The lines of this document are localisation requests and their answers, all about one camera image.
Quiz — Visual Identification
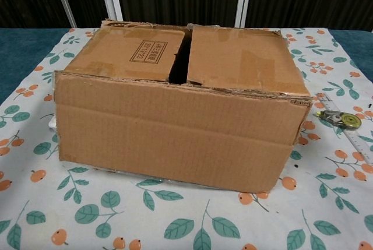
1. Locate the clear plastic ruler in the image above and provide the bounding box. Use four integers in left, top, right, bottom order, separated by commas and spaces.
316, 91, 373, 165

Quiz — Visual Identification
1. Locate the brown cardboard box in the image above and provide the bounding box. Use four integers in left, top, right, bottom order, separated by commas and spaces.
52, 19, 314, 195

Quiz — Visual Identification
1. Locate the floral print tablecloth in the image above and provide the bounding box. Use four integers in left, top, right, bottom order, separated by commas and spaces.
0, 27, 373, 250

